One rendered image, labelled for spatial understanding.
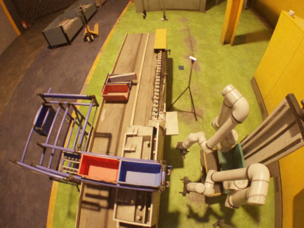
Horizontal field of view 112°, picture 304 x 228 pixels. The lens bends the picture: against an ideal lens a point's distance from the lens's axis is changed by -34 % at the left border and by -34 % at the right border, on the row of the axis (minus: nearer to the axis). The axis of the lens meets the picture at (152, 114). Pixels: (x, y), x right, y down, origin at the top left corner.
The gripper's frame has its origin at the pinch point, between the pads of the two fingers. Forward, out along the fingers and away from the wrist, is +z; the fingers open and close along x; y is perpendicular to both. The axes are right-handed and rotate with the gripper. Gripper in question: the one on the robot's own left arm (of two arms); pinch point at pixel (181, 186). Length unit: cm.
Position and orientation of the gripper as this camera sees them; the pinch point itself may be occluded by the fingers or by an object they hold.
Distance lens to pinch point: 163.1
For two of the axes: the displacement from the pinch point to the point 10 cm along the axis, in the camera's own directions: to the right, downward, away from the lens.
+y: -9.4, -2.3, -2.4
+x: -1.2, 9.1, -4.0
